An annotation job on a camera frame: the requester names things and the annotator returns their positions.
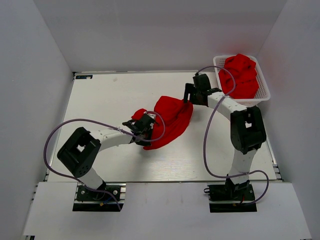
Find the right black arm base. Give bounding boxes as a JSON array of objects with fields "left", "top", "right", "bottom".
[{"left": 203, "top": 184, "right": 257, "bottom": 213}]

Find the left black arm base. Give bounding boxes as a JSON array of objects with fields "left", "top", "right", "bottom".
[{"left": 72, "top": 183, "right": 126, "bottom": 212}]

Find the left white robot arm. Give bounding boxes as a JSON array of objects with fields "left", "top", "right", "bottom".
[{"left": 57, "top": 111, "right": 156, "bottom": 191}]

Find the red t shirt pile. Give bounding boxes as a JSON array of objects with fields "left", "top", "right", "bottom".
[{"left": 223, "top": 53, "right": 259, "bottom": 99}]

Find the blue table label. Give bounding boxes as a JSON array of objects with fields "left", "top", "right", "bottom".
[{"left": 75, "top": 75, "right": 93, "bottom": 80}]

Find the white plastic basket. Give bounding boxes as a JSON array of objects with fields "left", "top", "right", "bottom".
[{"left": 213, "top": 55, "right": 271, "bottom": 107}]

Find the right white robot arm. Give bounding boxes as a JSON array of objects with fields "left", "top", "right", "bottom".
[{"left": 183, "top": 73, "right": 267, "bottom": 194}]

